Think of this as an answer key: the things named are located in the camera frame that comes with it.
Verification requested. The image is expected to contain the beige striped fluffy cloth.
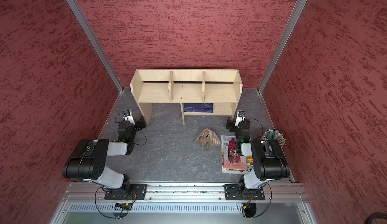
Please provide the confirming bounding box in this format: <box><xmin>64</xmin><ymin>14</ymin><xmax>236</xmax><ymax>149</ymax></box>
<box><xmin>195</xmin><ymin>128</ymin><xmax>221</xmax><ymax>150</ymax></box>

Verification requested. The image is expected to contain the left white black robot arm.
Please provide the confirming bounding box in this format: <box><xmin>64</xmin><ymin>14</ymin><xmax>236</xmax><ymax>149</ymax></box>
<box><xmin>62</xmin><ymin>116</ymin><xmax>147</xmax><ymax>201</ymax></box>

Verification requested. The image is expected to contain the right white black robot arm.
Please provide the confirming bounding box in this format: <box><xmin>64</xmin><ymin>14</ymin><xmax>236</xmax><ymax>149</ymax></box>
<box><xmin>221</xmin><ymin>116</ymin><xmax>290</xmax><ymax>200</ymax></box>

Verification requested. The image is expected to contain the light wooden bookshelf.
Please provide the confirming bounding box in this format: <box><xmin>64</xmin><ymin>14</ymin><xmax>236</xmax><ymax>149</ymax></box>
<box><xmin>130</xmin><ymin>69</ymin><xmax>243</xmax><ymax>123</ymax></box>

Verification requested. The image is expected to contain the red illustrated picture book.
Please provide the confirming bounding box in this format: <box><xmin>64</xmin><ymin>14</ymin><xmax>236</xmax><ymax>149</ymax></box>
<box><xmin>221</xmin><ymin>135</ymin><xmax>254</xmax><ymax>175</ymax></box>

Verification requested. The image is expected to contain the green cup of pencils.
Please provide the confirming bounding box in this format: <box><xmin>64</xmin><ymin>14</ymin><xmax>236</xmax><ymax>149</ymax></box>
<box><xmin>261</xmin><ymin>129</ymin><xmax>286</xmax><ymax>147</ymax></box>

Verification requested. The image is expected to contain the blue book on shelf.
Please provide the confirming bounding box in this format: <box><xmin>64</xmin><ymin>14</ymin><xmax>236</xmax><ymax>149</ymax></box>
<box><xmin>183</xmin><ymin>103</ymin><xmax>214</xmax><ymax>113</ymax></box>

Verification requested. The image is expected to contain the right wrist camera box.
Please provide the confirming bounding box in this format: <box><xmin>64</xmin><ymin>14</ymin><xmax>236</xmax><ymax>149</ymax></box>
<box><xmin>235</xmin><ymin>110</ymin><xmax>245</xmax><ymax>126</ymax></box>

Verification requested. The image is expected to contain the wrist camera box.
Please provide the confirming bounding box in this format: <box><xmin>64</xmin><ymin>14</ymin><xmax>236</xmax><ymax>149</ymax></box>
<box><xmin>235</xmin><ymin>110</ymin><xmax>245</xmax><ymax>126</ymax></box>
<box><xmin>123</xmin><ymin>110</ymin><xmax>135</xmax><ymax>124</ymax></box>

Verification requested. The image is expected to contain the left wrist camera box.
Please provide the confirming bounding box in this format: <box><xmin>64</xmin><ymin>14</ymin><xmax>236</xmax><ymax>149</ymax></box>
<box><xmin>123</xmin><ymin>110</ymin><xmax>135</xmax><ymax>124</ymax></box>

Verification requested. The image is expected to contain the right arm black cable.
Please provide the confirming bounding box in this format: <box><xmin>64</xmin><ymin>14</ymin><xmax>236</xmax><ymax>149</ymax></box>
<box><xmin>246</xmin><ymin>118</ymin><xmax>264</xmax><ymax>141</ymax></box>

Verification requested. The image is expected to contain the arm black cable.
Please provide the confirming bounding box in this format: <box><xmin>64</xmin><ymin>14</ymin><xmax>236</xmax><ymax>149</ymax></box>
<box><xmin>246</xmin><ymin>118</ymin><xmax>264</xmax><ymax>141</ymax></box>
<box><xmin>114</xmin><ymin>113</ymin><xmax>148</xmax><ymax>146</ymax></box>

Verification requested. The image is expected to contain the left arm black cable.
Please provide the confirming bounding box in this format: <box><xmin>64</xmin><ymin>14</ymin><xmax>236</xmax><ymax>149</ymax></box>
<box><xmin>114</xmin><ymin>113</ymin><xmax>148</xmax><ymax>146</ymax></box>

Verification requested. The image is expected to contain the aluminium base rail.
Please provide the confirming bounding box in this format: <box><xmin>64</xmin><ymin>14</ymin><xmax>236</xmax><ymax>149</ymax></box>
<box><xmin>51</xmin><ymin>181</ymin><xmax>316</xmax><ymax>224</ymax></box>

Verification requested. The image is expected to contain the left aluminium corner post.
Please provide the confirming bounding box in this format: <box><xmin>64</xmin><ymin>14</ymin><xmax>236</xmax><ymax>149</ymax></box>
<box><xmin>66</xmin><ymin>0</ymin><xmax>125</xmax><ymax>94</ymax></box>

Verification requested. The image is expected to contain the aluminium corner post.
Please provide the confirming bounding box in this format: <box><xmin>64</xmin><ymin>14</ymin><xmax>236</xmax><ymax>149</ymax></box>
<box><xmin>66</xmin><ymin>0</ymin><xmax>125</xmax><ymax>94</ymax></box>
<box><xmin>258</xmin><ymin>0</ymin><xmax>308</xmax><ymax>95</ymax></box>

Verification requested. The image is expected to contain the right aluminium corner post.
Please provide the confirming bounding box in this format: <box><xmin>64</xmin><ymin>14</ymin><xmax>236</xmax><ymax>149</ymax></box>
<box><xmin>258</xmin><ymin>0</ymin><xmax>308</xmax><ymax>95</ymax></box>

